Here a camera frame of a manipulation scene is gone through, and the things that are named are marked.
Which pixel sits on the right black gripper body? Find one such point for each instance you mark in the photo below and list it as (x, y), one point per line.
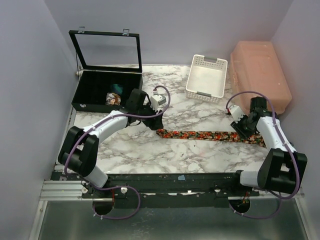
(241, 127)

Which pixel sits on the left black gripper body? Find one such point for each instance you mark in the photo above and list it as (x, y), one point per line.
(147, 111)

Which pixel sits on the colourful patterned necktie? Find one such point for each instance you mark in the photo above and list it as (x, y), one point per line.
(218, 136)

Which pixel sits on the pink plastic storage box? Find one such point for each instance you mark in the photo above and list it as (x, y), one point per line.
(254, 66)

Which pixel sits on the white plastic basket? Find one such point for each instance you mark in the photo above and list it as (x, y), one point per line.
(207, 79)

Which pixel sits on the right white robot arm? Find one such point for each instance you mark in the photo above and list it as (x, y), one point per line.
(283, 168)

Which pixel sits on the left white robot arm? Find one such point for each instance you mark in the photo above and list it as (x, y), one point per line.
(79, 150)

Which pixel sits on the rolled patterned tie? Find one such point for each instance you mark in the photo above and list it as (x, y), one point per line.
(113, 99)

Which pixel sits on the rolled teal tie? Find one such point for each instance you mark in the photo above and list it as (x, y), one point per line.
(117, 89)

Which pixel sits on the black display box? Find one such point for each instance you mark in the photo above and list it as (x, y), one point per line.
(106, 58)

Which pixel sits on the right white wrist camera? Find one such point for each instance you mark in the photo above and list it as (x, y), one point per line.
(236, 113)

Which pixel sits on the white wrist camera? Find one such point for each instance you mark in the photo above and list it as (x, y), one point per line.
(157, 100)
(236, 113)

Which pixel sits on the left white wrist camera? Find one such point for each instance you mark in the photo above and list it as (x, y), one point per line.
(157, 100)

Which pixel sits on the black mounting rail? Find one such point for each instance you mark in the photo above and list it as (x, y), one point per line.
(162, 191)

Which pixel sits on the aluminium extrusion rail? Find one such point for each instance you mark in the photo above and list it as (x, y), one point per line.
(61, 191)

